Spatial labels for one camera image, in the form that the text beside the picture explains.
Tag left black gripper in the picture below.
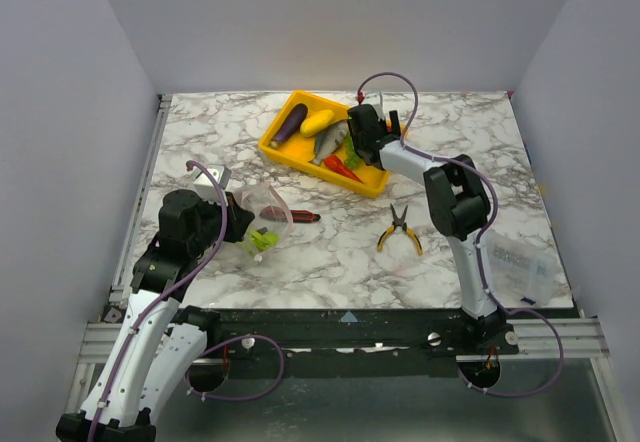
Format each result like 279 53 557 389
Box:
190 190 256 256

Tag green celery stalk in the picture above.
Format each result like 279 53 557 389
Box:
247 228 280 254

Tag dark red apple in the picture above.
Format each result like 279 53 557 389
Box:
260 206 287 222

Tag clear zip top bag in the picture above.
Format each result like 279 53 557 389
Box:
233 182 293 263

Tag orange carrot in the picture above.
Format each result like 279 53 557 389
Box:
323 154 362 183

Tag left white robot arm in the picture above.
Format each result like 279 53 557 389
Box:
56 189 255 441

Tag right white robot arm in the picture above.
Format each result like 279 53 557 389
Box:
347 104 505 354

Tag small clear plastic bag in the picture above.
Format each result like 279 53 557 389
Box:
487 231 559 307

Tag green grape bunch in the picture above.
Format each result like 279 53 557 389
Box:
342 134 362 171

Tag red black utility knife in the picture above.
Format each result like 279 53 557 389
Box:
290 210 321 224

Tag grey toy fish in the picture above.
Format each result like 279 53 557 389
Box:
310 119 349 165

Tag yellow squash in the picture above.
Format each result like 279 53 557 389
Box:
299 109 335 138

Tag yellow plastic tray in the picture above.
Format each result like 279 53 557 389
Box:
259 90 390 198

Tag purple eggplant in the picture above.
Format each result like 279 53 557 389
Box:
269 103 308 149

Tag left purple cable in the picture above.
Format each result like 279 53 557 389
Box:
87 160 286 442

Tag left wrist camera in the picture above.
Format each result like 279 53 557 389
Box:
191 164 232 206

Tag yellow handled pliers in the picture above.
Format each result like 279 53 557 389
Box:
376 203 425 256

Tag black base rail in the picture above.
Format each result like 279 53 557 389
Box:
102 301 521 381

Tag aluminium extrusion frame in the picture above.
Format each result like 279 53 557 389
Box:
54 94 621 442

